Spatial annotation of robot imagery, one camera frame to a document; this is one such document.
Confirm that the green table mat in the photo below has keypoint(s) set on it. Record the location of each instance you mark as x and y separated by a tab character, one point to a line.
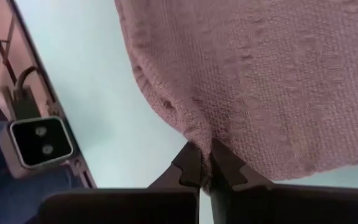
89	77

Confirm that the grey towel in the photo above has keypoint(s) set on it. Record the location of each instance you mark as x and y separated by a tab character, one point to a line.
259	77

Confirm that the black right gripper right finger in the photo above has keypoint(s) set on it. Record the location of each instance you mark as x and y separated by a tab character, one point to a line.
228	174

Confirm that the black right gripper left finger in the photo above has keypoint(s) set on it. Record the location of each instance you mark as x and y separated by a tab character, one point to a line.
188	168

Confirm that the silver depth camera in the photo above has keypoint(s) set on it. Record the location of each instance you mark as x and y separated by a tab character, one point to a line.
37	141

